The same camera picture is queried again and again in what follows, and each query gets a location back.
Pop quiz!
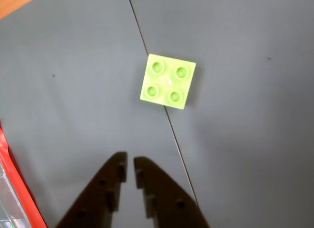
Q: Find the transparent acrylic box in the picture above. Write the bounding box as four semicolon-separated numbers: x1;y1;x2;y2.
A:
0;161;28;228

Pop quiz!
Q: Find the red tape strip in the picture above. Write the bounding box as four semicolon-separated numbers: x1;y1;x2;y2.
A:
0;119;48;228

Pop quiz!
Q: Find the green lego block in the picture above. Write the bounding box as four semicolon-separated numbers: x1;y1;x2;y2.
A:
139;53;197;110

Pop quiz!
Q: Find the grey table mat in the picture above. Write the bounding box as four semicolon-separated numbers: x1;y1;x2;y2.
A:
0;0;199;228
127;0;314;228

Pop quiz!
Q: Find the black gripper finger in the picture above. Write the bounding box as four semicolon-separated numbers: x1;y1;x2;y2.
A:
55;152;128;228
133;156;210;228

